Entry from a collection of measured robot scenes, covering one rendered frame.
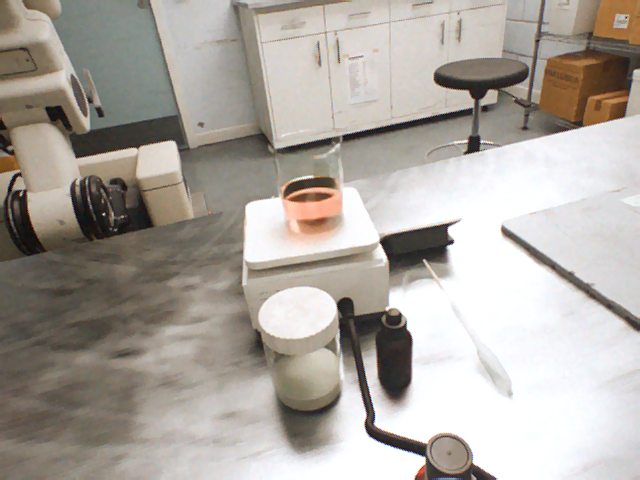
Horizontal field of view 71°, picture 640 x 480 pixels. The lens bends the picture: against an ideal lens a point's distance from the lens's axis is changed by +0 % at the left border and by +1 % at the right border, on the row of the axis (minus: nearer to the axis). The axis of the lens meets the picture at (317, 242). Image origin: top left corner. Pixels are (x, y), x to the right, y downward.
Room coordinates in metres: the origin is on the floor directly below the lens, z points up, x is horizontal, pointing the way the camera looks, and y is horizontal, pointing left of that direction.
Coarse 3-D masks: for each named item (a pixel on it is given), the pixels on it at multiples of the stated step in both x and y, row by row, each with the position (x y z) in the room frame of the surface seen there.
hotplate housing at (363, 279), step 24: (288, 264) 0.33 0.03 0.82; (312, 264) 0.33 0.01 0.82; (336, 264) 0.32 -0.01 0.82; (360, 264) 0.32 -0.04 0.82; (384, 264) 0.32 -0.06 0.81; (264, 288) 0.31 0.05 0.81; (288, 288) 0.31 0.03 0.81; (336, 288) 0.32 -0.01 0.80; (360, 288) 0.32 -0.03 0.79; (384, 288) 0.32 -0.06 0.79; (360, 312) 0.32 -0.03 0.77; (384, 312) 0.32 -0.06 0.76
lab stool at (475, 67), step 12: (468, 60) 1.89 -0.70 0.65; (480, 60) 1.87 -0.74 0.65; (492, 60) 1.84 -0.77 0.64; (504, 60) 1.81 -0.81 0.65; (444, 72) 1.74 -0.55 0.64; (456, 72) 1.72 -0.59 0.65; (468, 72) 1.70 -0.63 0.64; (480, 72) 1.68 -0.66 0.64; (492, 72) 1.65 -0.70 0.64; (504, 72) 1.63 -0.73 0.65; (528, 72) 1.67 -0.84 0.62; (444, 84) 1.69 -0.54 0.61; (456, 84) 1.65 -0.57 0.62; (468, 84) 1.62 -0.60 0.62; (480, 84) 1.60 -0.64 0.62; (492, 84) 1.59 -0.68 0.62; (504, 84) 1.59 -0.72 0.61
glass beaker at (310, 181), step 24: (288, 144) 0.40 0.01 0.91; (312, 144) 0.40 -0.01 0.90; (336, 144) 0.38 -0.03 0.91; (288, 168) 0.35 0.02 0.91; (312, 168) 0.34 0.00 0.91; (336, 168) 0.35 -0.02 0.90; (288, 192) 0.35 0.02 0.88; (312, 192) 0.34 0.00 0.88; (336, 192) 0.35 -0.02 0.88; (288, 216) 0.35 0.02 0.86; (312, 216) 0.34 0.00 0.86; (336, 216) 0.35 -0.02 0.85
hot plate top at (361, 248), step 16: (352, 192) 0.43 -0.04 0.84; (256, 208) 0.42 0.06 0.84; (272, 208) 0.41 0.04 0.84; (352, 208) 0.39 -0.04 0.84; (256, 224) 0.38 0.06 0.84; (272, 224) 0.38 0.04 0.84; (352, 224) 0.36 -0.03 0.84; (368, 224) 0.36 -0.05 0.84; (256, 240) 0.35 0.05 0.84; (272, 240) 0.35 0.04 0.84; (288, 240) 0.35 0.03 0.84; (304, 240) 0.34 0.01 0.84; (320, 240) 0.34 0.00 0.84; (336, 240) 0.34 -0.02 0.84; (352, 240) 0.33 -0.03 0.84; (368, 240) 0.33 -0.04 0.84; (256, 256) 0.33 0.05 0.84; (272, 256) 0.32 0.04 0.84; (288, 256) 0.32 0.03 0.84; (304, 256) 0.32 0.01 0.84; (320, 256) 0.32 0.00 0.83; (336, 256) 0.32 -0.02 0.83
